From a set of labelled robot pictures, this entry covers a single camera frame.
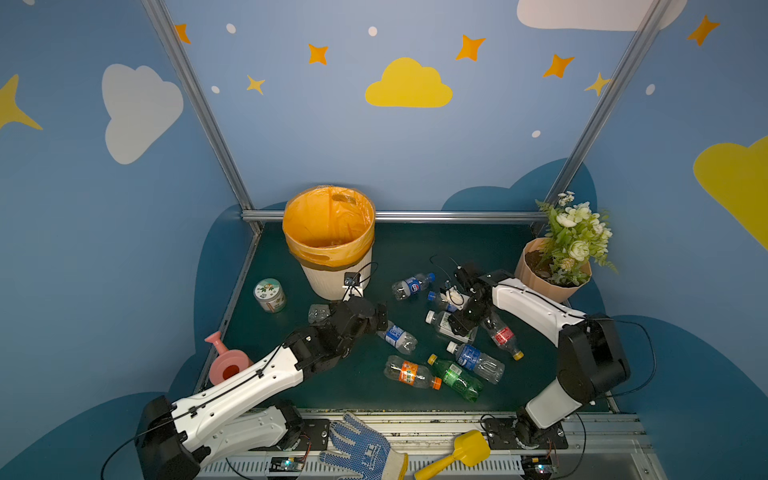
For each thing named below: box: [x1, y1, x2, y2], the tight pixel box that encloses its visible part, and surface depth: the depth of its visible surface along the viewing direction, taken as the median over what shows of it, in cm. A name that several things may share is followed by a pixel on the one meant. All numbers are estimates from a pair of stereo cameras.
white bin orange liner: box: [282, 185, 376, 301], surface depth 92 cm
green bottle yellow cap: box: [427, 354, 484, 403], surface depth 81 cm
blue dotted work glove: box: [319, 412, 408, 480], surface depth 72 cm
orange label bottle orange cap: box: [384, 355, 443, 390], surface depth 82 cm
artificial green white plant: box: [536, 191, 619, 286], surface depth 85 cm
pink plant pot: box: [514, 237, 593, 303], surface depth 91 cm
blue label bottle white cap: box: [447, 342, 505, 385], surface depth 84 cm
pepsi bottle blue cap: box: [392, 272, 436, 300], surface depth 101 cm
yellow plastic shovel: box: [414, 430, 491, 480], surface depth 73 cm
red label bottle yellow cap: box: [483, 314, 525, 361], surface depth 90 cm
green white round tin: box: [254, 278, 287, 314], surface depth 95 cm
